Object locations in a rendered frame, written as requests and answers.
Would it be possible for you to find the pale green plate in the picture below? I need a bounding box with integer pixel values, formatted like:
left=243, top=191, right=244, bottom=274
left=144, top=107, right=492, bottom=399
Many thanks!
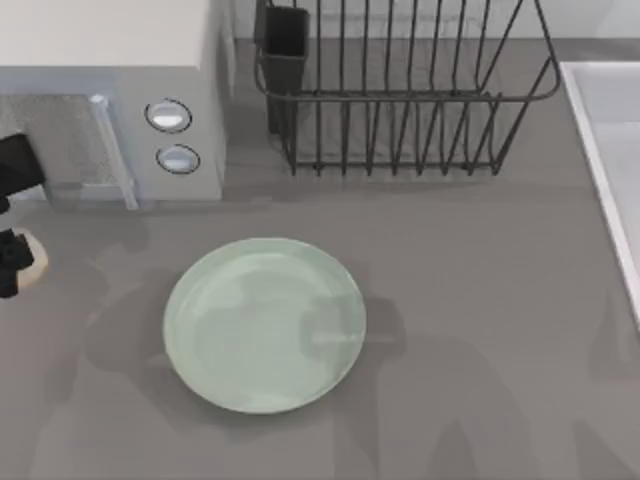
left=162, top=237, right=368, bottom=416

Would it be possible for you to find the round microwave knob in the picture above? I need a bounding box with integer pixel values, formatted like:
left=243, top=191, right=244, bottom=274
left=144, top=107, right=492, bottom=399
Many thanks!
left=143, top=97, right=193, bottom=135
left=155, top=143, right=202, bottom=176

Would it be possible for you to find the dark grey cutlery holder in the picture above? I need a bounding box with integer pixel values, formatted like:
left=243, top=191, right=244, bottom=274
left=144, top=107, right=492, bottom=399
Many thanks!
left=253, top=0, right=312, bottom=135

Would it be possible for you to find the pale microwave oven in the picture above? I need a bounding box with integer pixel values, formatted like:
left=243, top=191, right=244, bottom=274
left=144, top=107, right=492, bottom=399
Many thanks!
left=0, top=0, right=236, bottom=210

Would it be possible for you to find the microwave oven door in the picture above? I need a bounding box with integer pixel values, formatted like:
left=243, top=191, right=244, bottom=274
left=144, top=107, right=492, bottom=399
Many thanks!
left=0, top=93, right=139, bottom=210

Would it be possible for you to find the beige round item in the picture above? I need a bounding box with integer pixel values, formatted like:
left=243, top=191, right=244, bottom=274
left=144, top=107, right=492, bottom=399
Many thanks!
left=10, top=227, right=51, bottom=288

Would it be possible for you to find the white sink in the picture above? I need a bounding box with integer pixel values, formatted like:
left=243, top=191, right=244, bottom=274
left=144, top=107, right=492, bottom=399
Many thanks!
left=558, top=60, right=640, bottom=335

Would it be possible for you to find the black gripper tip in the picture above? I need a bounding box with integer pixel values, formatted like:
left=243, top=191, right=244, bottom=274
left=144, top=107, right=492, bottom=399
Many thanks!
left=0, top=132, right=47, bottom=300

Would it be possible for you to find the dark wire dish rack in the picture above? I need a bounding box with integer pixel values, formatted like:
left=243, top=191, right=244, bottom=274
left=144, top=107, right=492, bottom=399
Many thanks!
left=252, top=0, right=561, bottom=177

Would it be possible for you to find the microwave door handle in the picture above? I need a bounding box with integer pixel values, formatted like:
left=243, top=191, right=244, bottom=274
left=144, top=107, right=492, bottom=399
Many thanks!
left=88, top=93, right=140, bottom=210

